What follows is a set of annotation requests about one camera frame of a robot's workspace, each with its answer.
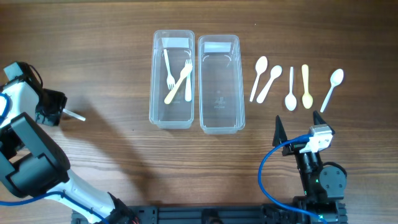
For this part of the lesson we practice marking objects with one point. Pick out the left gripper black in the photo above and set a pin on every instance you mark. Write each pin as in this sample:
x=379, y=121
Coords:
x=50, y=109

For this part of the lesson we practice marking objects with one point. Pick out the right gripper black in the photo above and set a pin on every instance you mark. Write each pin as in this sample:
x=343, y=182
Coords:
x=296, y=148

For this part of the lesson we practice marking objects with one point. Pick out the slanted white plastic fork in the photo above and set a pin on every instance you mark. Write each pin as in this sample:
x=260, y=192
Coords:
x=170, y=79

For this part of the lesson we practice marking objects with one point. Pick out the yellow plastic fork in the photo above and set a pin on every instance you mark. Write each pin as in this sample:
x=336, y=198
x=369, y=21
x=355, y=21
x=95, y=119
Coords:
x=183, y=74

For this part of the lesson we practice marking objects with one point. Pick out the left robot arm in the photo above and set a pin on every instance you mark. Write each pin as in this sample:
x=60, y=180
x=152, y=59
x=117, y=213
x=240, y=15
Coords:
x=34, y=167

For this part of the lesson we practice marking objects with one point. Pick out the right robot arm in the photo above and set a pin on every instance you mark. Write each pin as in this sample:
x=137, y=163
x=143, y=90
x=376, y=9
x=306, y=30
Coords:
x=324, y=183

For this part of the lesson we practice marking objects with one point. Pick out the right clear plastic container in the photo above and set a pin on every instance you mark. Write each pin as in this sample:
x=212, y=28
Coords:
x=220, y=82

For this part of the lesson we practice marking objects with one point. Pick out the clear plastic container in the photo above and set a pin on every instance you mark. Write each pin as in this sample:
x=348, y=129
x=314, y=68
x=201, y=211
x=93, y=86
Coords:
x=180, y=45
x=220, y=82

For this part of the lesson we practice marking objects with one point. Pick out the left clear plastic container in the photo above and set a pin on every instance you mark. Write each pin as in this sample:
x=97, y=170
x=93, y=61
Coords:
x=180, y=45

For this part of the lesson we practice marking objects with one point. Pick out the white spoon bowl down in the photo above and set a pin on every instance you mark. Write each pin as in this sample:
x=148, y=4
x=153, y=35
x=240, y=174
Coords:
x=290, y=99

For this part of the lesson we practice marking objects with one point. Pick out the yellow plastic spoon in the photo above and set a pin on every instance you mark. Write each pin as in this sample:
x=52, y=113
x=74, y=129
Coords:
x=307, y=99

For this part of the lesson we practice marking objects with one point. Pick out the wide white plastic spoon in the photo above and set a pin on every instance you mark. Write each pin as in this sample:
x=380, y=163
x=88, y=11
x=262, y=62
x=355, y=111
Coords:
x=276, y=72

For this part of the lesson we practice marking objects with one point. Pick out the rightmost white plastic spoon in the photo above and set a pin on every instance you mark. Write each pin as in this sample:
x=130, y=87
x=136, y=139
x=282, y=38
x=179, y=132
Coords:
x=335, y=80

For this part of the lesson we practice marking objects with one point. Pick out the cream plastic spoon leftmost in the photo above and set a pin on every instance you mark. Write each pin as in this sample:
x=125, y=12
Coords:
x=260, y=67

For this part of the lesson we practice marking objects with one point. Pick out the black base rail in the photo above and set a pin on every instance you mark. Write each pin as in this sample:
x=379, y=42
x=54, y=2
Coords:
x=265, y=214

